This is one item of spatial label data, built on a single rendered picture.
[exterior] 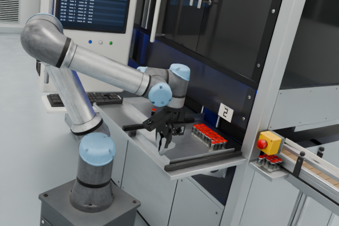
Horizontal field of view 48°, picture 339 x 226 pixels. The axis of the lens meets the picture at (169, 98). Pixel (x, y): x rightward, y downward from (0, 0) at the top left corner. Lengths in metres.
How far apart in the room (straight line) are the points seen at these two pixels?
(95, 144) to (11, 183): 1.65
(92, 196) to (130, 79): 0.42
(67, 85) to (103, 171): 0.31
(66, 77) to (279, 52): 0.79
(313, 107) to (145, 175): 1.08
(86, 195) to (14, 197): 1.45
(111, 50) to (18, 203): 1.17
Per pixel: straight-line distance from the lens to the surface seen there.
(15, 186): 2.83
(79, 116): 1.34
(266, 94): 1.56
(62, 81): 1.30
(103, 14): 2.15
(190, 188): 2.01
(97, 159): 1.25
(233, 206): 1.79
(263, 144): 1.55
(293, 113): 1.76
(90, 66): 1.15
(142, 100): 2.02
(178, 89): 1.35
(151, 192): 2.34
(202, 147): 1.67
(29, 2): 6.81
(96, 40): 2.18
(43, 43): 1.13
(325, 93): 1.89
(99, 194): 1.32
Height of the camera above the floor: 1.62
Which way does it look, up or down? 20 degrees down
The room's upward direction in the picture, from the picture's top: 11 degrees clockwise
